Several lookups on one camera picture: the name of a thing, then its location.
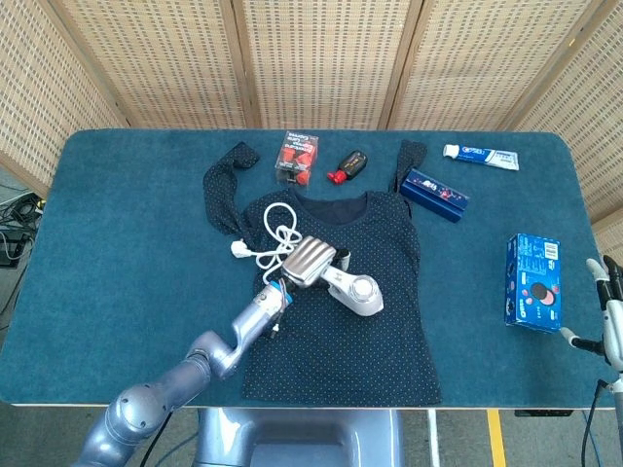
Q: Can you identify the grey blue robot torso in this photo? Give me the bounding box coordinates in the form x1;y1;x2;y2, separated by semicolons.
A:
197;408;405;467

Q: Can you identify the blue Oreo cookie box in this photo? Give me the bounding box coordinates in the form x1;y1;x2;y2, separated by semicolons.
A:
503;233;562;334

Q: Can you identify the long dark blue box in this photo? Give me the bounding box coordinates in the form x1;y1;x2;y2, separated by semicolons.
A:
399;167;471;225

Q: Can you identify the white table leg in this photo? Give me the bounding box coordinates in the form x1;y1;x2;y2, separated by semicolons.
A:
426;409;442;467

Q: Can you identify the white and blue toothpaste tube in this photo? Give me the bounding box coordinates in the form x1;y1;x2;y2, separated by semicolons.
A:
442;143;521;171

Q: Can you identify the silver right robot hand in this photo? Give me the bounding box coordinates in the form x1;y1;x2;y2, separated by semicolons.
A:
559;255;623;372

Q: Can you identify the white power cable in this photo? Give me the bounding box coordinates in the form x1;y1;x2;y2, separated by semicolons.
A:
230;201;306;286

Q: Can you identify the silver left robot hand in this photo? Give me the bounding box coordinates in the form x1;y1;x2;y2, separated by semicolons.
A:
280;235;352;291

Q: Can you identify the navy dotted shirt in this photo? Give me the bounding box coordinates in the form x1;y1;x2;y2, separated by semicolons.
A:
202;139;443;406

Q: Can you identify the teal felt table cover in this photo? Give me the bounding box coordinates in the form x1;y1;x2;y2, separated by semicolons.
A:
0;128;617;408

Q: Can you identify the black bottle with red cap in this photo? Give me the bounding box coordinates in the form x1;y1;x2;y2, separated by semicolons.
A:
326;150;370;186

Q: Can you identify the clear box of red capsules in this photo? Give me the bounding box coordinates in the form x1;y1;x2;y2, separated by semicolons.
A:
275;129;322;186

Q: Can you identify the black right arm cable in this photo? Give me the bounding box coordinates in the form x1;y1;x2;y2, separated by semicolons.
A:
581;378;615;467

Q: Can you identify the black floor cable bundle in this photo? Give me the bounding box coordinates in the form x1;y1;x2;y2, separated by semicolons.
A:
0;192;48;230

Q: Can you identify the black floor power strip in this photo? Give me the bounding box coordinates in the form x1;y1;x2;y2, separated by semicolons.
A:
0;232;28;267

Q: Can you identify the woven rattan folding screen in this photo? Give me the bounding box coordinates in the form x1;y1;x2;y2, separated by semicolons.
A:
0;0;623;234

